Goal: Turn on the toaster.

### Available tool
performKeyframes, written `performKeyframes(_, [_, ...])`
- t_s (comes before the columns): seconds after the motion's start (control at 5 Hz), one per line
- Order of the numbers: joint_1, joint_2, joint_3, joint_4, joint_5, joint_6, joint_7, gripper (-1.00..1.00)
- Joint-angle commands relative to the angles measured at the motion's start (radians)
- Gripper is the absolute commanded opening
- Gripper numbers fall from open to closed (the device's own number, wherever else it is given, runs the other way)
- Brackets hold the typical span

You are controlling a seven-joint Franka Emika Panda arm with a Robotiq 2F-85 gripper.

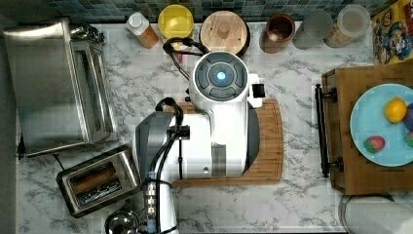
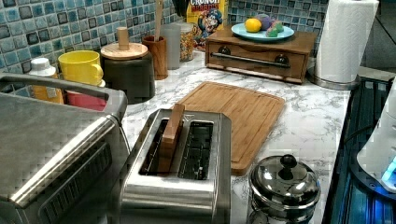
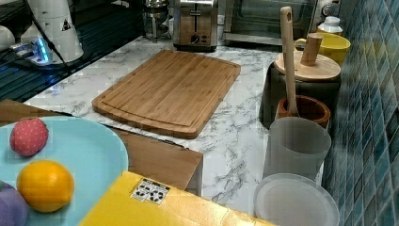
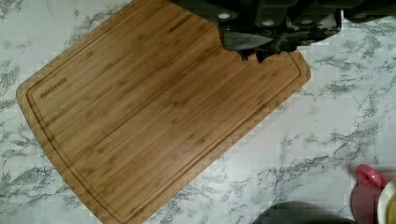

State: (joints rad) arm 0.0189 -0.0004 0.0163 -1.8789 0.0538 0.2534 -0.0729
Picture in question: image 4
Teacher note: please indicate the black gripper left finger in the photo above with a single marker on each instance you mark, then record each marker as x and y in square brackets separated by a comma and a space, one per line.
[247, 30]

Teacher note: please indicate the dark canister with wooden lid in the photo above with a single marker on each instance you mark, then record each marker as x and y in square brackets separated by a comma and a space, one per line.
[299, 213]

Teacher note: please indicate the yellow mug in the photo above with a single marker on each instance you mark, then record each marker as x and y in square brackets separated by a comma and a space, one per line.
[386, 204]

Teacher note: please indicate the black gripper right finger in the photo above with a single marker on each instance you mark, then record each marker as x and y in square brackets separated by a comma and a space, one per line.
[303, 28]

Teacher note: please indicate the pink red mug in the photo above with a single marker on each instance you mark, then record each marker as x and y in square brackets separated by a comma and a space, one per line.
[365, 194]

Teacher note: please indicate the bamboo cutting board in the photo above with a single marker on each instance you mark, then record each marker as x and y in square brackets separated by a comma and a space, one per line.
[142, 104]

